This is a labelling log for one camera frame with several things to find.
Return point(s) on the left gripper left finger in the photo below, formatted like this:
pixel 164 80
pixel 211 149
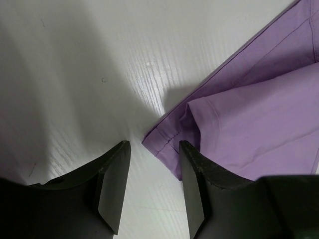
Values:
pixel 85 203

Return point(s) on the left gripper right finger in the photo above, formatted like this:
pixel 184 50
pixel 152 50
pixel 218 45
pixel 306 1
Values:
pixel 222 205

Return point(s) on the purple trousers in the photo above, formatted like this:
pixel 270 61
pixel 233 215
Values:
pixel 258 113

